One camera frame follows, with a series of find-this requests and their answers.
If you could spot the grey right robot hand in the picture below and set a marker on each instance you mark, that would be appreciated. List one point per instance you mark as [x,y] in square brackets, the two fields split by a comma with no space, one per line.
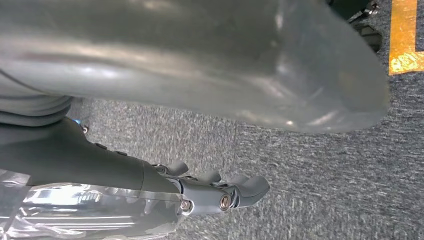
[165,56]

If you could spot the yellow floor tape square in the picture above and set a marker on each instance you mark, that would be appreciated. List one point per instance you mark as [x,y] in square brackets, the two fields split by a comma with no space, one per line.
[402,36]

